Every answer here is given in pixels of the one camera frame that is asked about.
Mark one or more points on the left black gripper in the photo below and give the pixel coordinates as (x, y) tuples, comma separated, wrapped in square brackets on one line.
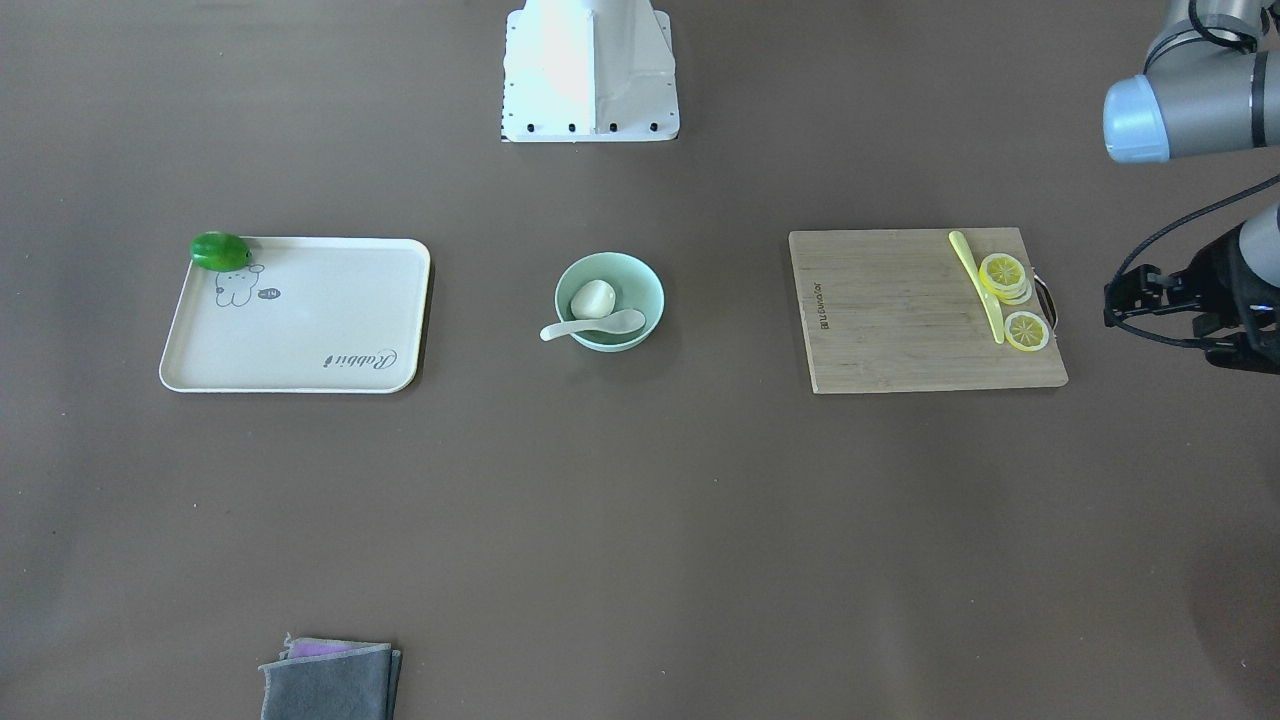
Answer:
[(1214, 278)]

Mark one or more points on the white ceramic spoon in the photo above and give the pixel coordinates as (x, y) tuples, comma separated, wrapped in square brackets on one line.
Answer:
[(622, 322)]

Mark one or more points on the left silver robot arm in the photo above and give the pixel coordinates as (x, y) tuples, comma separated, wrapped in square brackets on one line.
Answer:
[(1208, 85)]

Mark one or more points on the light green bowl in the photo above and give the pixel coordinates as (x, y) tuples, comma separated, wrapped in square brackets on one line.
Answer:
[(636, 285)]

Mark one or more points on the lemon slice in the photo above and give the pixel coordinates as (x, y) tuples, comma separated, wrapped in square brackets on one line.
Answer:
[(1026, 332)]

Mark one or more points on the stacked lemon slices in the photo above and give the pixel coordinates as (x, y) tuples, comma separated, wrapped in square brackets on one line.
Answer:
[(1006, 278)]

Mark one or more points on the yellow plastic knife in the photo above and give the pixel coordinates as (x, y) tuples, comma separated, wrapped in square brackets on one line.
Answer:
[(990, 304)]

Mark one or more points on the wooden cutting board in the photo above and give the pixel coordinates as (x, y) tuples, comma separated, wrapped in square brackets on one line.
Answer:
[(893, 310)]

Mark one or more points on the cream rectangular tray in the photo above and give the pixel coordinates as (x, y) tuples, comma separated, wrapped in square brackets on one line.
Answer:
[(336, 316)]

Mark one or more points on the grey folded cloth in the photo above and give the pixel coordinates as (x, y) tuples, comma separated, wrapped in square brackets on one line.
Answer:
[(316, 678)]

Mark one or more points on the green lime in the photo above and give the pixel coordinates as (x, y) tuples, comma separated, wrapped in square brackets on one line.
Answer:
[(220, 252)]

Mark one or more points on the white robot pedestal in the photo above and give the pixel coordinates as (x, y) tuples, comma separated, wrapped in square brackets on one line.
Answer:
[(589, 72)]

